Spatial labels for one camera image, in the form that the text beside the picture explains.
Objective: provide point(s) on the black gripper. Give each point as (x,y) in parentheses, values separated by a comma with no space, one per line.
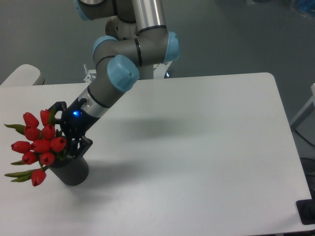
(75,122)

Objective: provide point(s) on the red tulip bouquet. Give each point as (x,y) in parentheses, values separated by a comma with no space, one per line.
(44,144)

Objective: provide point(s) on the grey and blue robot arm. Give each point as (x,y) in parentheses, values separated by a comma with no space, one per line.
(117,63)

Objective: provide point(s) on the dark grey ribbed vase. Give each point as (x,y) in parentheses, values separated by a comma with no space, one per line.
(71,171)

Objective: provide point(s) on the white chair back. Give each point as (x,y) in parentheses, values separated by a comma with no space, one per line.
(24,75)

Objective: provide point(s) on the black device at table edge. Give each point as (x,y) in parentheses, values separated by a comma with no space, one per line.
(306,210)

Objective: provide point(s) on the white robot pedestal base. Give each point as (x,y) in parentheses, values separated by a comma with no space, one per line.
(121,31)

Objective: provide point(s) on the white frame at right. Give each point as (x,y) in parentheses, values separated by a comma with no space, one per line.
(304,112)

